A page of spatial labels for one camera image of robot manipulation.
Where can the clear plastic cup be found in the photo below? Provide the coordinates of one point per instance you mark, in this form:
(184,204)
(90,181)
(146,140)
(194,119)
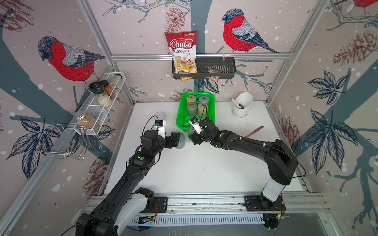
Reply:
(161,115)

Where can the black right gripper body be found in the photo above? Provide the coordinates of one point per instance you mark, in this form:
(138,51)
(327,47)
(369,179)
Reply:
(200,138)

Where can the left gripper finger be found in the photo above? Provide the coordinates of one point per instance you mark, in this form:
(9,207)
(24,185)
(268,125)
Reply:
(175,136)
(173,144)

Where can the beige tea canister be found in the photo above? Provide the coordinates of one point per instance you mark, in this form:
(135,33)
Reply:
(202,110)
(191,99)

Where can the purple wooden spatula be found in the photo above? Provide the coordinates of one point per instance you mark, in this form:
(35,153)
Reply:
(254,131)

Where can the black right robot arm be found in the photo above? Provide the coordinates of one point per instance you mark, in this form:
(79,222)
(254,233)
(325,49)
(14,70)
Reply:
(277,155)

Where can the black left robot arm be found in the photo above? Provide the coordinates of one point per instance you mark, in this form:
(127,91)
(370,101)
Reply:
(125,201)

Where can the black wall basket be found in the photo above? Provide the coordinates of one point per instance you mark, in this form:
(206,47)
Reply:
(225,65)

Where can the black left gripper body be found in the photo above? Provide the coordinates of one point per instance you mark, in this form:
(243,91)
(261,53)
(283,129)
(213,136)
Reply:
(162,143)

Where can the small snack packet in basket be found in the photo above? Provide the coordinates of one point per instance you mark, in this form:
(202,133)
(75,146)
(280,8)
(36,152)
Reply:
(213,78)

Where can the green tea canister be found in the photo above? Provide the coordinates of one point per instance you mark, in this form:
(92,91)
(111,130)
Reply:
(191,131)
(191,109)

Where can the white spoon in holder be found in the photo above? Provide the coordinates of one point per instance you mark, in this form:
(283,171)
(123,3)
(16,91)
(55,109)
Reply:
(237,105)

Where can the black lid spice jar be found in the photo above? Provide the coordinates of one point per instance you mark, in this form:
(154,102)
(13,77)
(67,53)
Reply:
(102,99)

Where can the green plastic basket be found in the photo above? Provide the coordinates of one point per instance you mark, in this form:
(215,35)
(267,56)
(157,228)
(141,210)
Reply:
(185,114)

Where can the silver lid spice jar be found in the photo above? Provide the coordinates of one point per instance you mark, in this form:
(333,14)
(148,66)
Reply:
(83,119)

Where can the white utensil holder cup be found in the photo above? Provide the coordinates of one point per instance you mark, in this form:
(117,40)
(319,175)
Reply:
(245,99)

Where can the red cassava chips bag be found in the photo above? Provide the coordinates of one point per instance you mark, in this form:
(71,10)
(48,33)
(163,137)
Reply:
(182,47)

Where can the grey-blue tea canister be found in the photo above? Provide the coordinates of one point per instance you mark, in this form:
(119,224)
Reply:
(181,141)

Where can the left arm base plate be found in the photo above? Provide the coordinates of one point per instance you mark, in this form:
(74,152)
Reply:
(157,204)

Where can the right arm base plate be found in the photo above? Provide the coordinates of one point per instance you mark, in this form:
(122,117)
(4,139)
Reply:
(261,203)

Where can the white wire spice rack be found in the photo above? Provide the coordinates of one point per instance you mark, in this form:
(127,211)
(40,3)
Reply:
(83,139)

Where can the pale spice jar rear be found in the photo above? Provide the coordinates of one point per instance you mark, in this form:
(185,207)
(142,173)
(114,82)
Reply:
(116,81)

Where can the orange spice bottle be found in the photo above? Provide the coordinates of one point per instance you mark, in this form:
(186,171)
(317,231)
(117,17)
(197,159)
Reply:
(108,89)

